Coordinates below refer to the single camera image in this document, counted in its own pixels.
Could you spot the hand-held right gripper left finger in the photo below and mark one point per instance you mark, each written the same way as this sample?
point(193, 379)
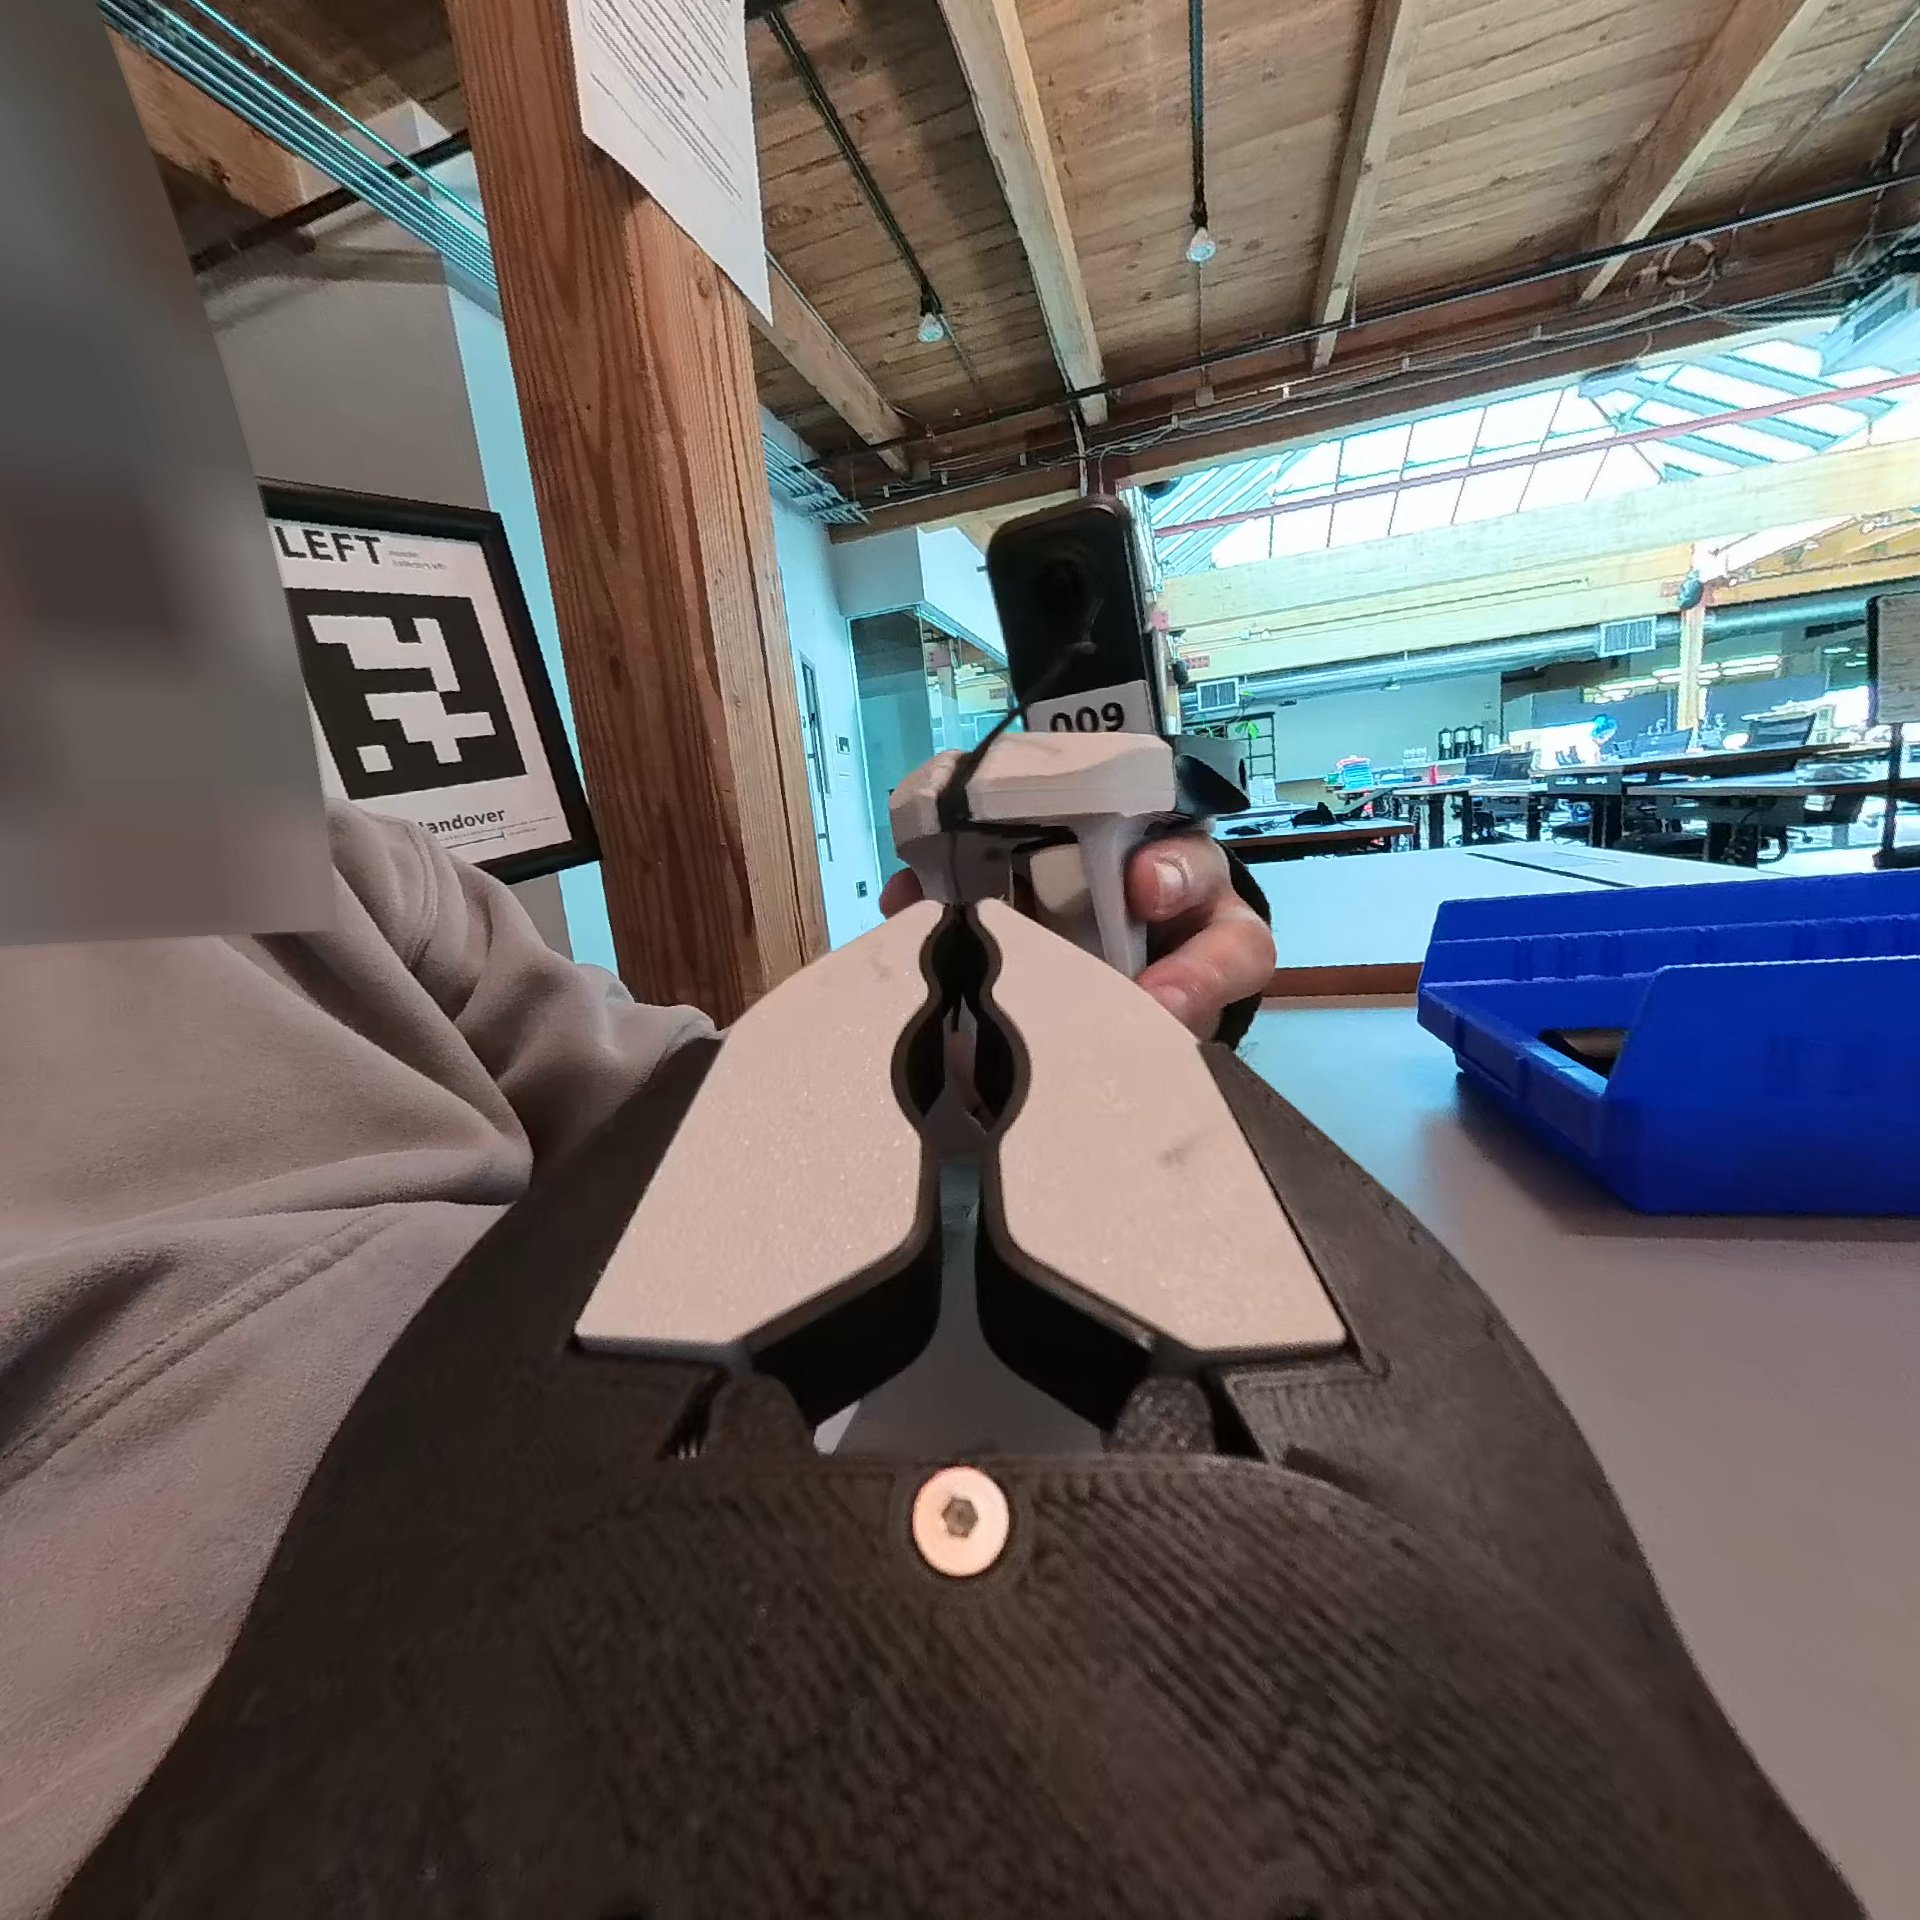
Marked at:
point(781, 1170)

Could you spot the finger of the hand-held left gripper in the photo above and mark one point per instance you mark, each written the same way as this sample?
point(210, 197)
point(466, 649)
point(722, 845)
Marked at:
point(923, 840)
point(1081, 781)

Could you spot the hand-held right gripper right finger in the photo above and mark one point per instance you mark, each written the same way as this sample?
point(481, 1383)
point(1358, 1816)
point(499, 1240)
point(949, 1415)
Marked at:
point(1155, 1185)

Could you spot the person's left forearm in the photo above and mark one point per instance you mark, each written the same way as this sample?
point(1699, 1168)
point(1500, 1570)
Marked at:
point(599, 1049)

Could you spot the white desk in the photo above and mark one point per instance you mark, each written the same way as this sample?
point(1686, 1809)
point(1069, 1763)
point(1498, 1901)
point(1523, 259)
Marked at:
point(1651, 1350)

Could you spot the person's left hand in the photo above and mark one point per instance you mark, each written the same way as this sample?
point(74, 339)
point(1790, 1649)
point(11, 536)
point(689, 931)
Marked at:
point(1207, 944)

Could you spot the glass office partition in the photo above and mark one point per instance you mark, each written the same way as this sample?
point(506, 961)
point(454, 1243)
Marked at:
point(892, 721)

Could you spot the wooden pillar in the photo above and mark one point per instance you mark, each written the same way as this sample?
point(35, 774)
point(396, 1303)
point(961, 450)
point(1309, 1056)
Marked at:
point(661, 599)

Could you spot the framed marker sign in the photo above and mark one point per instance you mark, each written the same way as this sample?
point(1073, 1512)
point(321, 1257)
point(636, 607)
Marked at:
point(422, 690)

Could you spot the row of office desks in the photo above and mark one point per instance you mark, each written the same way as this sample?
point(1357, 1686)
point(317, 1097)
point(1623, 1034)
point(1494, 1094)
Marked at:
point(1651, 781)

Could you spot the blue plastic bin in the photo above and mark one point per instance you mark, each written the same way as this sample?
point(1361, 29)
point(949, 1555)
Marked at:
point(1725, 1080)

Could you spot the person's torso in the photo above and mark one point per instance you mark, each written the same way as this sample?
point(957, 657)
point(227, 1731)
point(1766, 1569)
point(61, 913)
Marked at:
point(181, 1350)

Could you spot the white paper notice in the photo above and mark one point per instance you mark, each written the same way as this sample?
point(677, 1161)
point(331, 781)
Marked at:
point(676, 136)

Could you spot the grey standing panel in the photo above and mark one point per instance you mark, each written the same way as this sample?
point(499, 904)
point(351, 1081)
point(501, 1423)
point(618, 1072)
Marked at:
point(1898, 662)

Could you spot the ceiling projector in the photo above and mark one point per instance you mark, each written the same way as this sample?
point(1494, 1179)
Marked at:
point(1875, 329)

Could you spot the wall air vent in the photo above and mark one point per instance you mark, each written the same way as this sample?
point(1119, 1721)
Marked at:
point(1628, 638)

